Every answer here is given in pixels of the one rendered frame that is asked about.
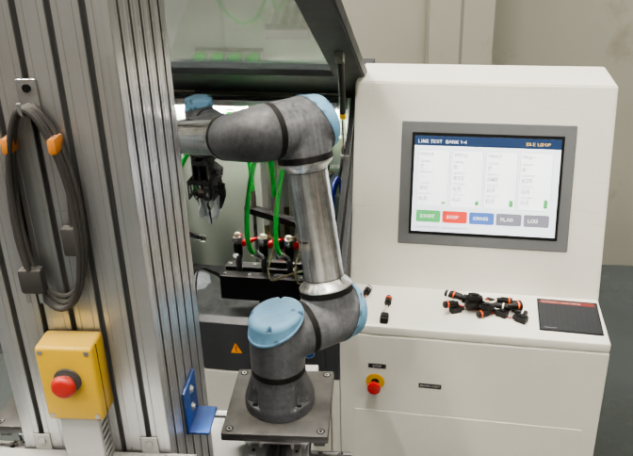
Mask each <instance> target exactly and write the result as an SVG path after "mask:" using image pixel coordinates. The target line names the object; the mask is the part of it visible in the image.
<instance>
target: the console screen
mask: <svg viewBox="0 0 633 456"><path fill-rule="evenodd" d="M576 136H577V126H576V125H545V124H513V123H480V122H415V121H402V136H401V159H400V184H399V209H398V243H414V244H430V245H447V246H464V247H481V248H497V249H513V250H530V251H546V252H567V246H568V236H569V224H570V213H571V201H572V190H573V180H574V168H575V157H576Z"/></svg>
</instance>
